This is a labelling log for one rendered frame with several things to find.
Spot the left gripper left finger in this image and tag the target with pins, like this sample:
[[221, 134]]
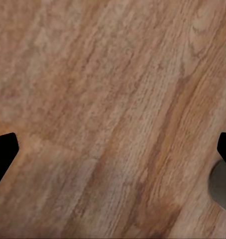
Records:
[[8, 151]]

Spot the trash can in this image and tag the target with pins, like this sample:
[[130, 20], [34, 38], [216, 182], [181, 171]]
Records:
[[217, 185]]

